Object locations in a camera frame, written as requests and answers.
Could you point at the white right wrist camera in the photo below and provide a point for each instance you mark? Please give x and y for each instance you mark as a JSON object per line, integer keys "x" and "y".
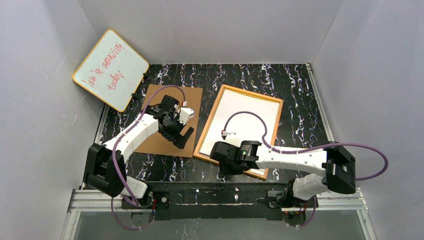
{"x": 230, "y": 138}

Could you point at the yellow wooden picture frame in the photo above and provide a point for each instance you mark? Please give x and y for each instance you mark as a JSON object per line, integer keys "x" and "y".
{"x": 212, "y": 119}

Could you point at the brown backing board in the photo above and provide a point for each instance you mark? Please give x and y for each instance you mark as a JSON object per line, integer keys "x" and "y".
{"x": 156, "y": 143}

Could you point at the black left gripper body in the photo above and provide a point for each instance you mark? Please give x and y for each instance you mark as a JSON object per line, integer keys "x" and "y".
{"x": 177, "y": 134}

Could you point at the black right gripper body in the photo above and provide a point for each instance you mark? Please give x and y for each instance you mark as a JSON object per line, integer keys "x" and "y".
{"x": 219, "y": 152}

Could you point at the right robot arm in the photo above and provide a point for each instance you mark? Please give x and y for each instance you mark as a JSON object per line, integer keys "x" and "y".
{"x": 330, "y": 168}

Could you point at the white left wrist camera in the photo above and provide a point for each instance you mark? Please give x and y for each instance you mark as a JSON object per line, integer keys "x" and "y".
{"x": 185, "y": 113}

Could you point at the building photo print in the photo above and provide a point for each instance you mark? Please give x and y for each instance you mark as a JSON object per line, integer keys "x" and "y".
{"x": 245, "y": 122}

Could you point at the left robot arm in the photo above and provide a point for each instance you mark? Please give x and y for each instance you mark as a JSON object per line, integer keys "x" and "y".
{"x": 105, "y": 163}

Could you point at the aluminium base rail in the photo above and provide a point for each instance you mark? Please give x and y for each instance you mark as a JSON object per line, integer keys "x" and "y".
{"x": 208, "y": 200}

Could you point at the yellow-rimmed whiteboard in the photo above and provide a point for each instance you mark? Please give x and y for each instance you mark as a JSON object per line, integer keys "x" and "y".
{"x": 112, "y": 71}

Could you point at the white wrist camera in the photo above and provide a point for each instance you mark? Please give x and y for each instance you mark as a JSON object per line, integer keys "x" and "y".
{"x": 185, "y": 113}
{"x": 230, "y": 138}

